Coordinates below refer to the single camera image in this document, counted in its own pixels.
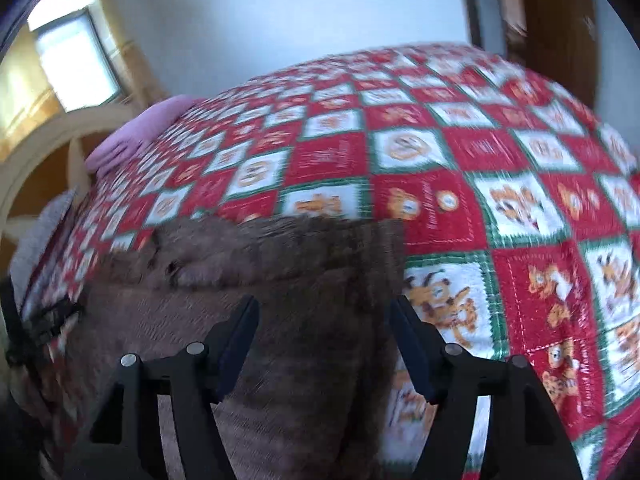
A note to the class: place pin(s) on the dark door frame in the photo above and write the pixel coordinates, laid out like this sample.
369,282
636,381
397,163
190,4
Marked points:
482,0

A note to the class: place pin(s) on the striped pillow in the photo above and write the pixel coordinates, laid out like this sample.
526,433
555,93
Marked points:
42,240

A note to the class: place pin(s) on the cream and brown headboard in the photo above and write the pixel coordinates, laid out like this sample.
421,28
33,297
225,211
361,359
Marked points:
45,150

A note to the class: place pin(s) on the brown wooden door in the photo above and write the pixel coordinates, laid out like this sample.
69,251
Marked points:
555,25

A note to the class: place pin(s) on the pink folded blanket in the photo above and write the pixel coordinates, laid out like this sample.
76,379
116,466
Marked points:
135,135

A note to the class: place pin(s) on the red checkered bedsheet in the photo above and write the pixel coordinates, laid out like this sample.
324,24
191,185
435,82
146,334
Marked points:
475,160

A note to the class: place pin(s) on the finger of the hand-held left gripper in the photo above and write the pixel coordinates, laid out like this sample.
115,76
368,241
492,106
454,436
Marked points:
47,327

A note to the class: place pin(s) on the brown knitted sweater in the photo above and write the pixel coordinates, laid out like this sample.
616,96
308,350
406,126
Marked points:
300,360

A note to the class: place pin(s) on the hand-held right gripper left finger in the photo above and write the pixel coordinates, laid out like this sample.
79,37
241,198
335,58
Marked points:
237,345

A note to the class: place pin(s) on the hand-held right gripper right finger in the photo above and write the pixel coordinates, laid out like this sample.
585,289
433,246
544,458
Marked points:
412,350

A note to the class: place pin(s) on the window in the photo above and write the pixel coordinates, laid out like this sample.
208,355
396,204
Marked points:
75,60

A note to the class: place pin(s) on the wide yellow curtain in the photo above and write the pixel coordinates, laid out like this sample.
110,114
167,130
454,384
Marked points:
25,95

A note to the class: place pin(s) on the narrow yellow curtain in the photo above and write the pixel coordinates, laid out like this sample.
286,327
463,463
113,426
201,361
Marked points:
132,50

